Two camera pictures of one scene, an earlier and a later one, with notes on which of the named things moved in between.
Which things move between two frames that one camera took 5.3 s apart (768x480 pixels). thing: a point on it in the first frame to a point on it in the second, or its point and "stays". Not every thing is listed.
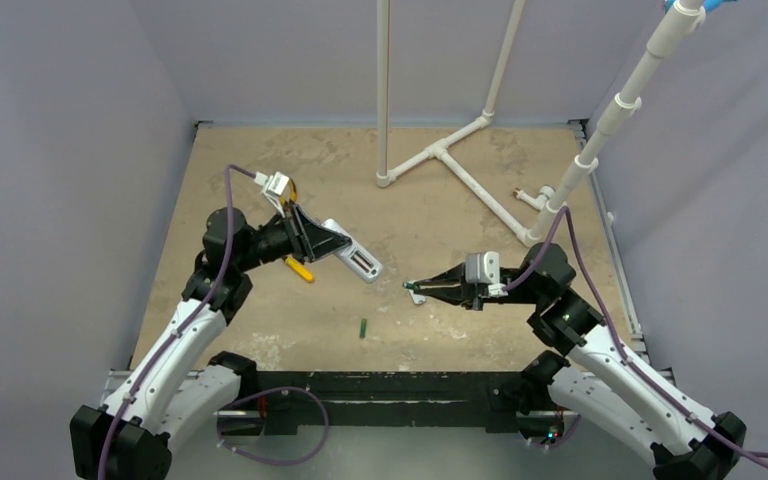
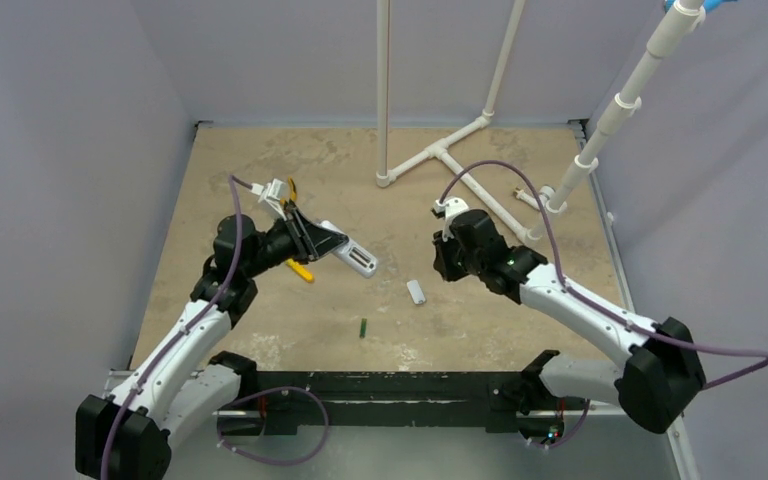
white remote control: (356, 256) stays
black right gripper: (470, 291) to (446, 258)
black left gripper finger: (315, 234) stays
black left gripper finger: (327, 248) stays
